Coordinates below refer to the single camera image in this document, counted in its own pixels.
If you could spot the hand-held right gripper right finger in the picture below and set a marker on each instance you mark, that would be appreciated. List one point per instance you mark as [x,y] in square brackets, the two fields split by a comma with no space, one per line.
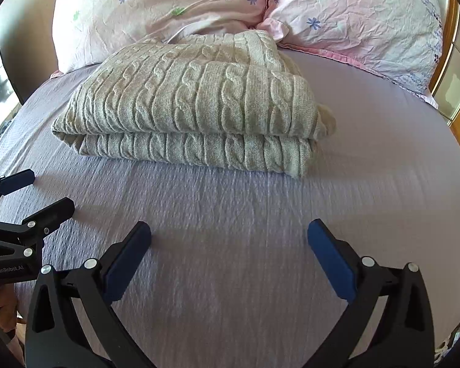
[329,260]

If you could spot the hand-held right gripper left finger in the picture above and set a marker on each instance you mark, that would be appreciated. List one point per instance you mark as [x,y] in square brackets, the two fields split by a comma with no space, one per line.
[123,270]

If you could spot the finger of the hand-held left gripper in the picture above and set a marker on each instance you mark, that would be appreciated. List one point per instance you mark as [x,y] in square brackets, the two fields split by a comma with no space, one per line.
[18,182]
[55,211]

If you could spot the person's left hand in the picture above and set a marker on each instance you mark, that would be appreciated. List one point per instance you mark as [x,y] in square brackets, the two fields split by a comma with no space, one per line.
[4,308]

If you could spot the lavender bed sheet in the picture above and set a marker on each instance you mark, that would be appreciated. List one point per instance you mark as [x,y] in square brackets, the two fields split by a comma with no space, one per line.
[253,214]

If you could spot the wooden headboard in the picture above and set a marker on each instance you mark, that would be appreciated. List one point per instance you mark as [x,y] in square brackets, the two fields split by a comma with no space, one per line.
[458,96]

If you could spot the pink pillow with tree print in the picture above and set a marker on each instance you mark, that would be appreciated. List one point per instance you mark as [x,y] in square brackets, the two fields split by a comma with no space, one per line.
[145,4]

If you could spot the pink floral pillow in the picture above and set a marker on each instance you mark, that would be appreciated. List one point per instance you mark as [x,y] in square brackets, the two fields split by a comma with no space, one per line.
[360,23]

